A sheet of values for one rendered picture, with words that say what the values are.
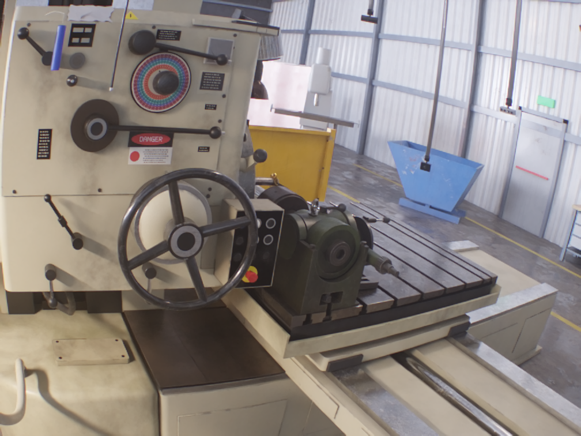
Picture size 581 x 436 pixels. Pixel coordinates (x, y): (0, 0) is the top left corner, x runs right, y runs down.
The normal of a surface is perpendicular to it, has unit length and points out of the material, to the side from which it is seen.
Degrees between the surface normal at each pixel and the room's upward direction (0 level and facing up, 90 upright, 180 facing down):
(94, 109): 90
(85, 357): 0
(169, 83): 90
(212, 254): 90
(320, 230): 43
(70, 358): 0
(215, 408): 90
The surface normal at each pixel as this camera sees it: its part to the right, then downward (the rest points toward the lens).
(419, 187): -0.54, 0.17
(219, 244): -0.87, 0.01
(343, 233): 0.47, 0.33
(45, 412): 0.24, 0.33
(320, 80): -0.14, 0.27
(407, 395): 0.15, -0.94
